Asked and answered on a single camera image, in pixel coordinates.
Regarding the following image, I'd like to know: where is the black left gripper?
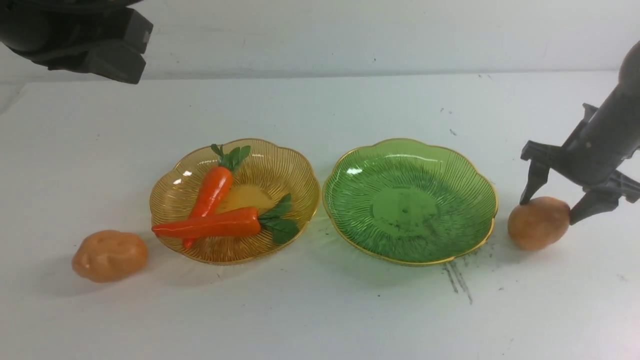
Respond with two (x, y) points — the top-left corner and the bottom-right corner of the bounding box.
(0, 0), (154, 85)

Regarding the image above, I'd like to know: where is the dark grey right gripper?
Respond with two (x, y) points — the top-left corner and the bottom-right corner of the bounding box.
(519, 44), (640, 226)

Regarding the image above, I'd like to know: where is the toy potato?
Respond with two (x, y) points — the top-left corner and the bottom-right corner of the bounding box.
(71, 230), (149, 283)
(507, 196), (570, 252)

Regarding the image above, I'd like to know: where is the orange toy carrot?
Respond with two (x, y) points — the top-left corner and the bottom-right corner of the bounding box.
(151, 193), (300, 245)
(189, 143), (252, 219)

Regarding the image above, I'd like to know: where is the green ribbed plastic plate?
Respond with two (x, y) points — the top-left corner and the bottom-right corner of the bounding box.
(322, 137), (499, 267)

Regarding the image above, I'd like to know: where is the yellow ribbed plastic plate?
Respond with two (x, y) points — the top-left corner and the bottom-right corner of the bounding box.
(150, 138), (320, 265)

